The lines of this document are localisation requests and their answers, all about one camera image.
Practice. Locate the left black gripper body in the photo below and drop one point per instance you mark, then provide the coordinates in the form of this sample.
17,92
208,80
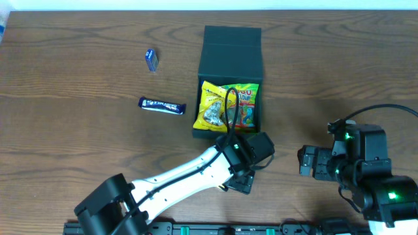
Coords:
241,184

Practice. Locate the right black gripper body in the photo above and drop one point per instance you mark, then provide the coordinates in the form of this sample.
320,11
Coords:
307,161

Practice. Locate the green Haribo gummy bag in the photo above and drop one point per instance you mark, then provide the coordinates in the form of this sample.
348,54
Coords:
247,96

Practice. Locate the yellow Hacks candy bag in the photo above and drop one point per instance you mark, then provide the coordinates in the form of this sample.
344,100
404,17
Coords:
214,102

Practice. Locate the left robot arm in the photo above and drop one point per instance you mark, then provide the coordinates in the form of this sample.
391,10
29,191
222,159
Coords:
120,207

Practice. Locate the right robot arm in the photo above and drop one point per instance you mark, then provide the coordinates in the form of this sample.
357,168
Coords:
358,162

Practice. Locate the dark blue chocolate bar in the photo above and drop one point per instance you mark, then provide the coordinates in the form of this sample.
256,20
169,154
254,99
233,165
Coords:
161,106

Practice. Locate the dark green open box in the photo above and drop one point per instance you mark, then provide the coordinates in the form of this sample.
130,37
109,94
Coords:
232,55

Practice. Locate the small blue cardboard box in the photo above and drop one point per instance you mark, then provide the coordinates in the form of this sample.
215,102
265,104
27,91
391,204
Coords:
151,59

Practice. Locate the white blue object at edge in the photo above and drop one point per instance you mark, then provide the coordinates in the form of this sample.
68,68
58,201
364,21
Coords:
3,21

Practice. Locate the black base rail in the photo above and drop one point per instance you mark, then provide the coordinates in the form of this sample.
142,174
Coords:
336,226

